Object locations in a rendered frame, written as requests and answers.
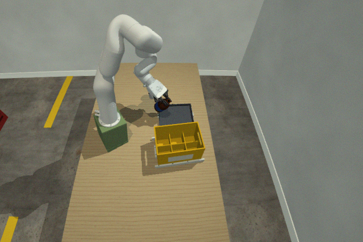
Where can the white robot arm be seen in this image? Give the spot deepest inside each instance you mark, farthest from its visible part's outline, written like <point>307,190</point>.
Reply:
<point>146,42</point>

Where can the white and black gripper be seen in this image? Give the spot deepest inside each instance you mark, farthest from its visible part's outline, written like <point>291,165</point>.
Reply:
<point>156,89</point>

